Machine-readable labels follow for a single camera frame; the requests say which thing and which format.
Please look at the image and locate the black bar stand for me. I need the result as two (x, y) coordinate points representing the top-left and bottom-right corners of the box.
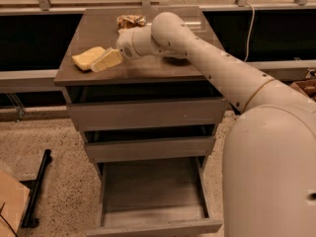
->
(21, 149), (52, 228)

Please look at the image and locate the cardboard box left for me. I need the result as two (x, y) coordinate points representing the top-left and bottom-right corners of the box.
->
(0, 170), (30, 237)

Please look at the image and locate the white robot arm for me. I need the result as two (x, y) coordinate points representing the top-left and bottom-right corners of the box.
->
(117, 12), (316, 237)

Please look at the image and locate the top drawer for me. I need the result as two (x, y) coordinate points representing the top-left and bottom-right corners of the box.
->
(68, 98), (227, 131)

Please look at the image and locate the grey drawer cabinet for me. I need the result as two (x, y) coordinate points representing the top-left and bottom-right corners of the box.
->
(53, 6), (238, 180)

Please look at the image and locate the bottom drawer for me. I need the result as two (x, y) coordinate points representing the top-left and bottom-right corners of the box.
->
(87, 157), (222, 237)

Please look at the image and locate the cardboard box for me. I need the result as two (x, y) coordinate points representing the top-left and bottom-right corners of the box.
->
(290, 79), (316, 102)
(0, 170), (30, 237)

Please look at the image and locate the cardboard box right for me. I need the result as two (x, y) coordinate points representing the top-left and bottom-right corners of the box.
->
(290, 79), (316, 102)

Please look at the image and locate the yellow sponge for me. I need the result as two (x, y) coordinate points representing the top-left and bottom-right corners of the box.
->
(72, 46), (105, 71)

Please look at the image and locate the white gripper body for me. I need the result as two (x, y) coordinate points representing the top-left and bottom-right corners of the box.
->
(117, 26), (164, 59)

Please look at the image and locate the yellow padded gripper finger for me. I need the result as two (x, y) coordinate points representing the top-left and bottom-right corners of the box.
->
(91, 48), (122, 72)

